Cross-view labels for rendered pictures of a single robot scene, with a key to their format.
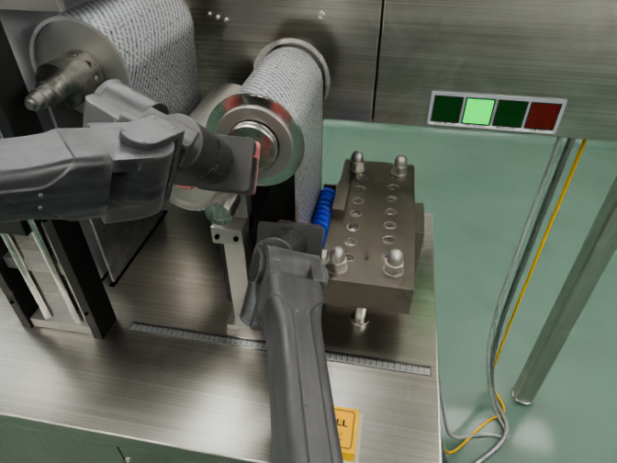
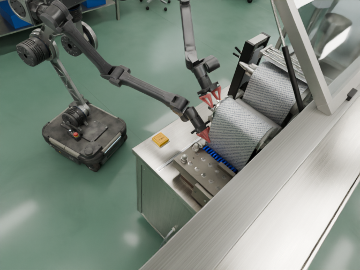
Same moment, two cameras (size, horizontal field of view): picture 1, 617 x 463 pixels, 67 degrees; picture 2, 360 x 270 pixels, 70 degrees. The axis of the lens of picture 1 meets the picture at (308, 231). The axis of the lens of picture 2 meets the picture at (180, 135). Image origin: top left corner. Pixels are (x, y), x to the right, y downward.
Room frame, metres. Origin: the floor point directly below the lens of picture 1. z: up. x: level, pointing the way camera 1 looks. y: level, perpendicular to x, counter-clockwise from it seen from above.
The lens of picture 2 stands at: (0.86, -0.81, 2.09)
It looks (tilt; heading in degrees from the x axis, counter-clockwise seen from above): 50 degrees down; 117
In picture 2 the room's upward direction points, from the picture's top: 10 degrees clockwise
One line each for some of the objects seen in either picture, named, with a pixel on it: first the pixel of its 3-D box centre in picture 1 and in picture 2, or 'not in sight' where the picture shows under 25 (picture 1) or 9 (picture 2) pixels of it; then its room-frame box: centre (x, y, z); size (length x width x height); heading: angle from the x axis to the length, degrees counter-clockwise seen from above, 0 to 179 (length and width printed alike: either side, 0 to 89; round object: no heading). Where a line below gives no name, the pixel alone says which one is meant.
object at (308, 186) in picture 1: (309, 186); (226, 148); (0.72, 0.00, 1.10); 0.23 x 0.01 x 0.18; 170
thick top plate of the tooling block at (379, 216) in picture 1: (372, 224); (212, 179); (0.74, -0.13, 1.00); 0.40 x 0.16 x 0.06; 170
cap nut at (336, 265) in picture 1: (337, 257); (196, 145); (0.58, -0.05, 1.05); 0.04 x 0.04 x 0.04
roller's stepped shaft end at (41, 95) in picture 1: (44, 95); (244, 65); (0.57, 0.34, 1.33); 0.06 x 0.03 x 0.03; 170
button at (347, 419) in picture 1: (333, 431); (160, 139); (0.35, -0.04, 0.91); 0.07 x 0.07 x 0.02; 80
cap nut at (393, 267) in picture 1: (395, 260); (184, 157); (0.57, -0.14, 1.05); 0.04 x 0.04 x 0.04
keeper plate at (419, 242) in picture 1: (416, 238); (201, 196); (0.73, -0.22, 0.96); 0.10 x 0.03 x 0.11; 170
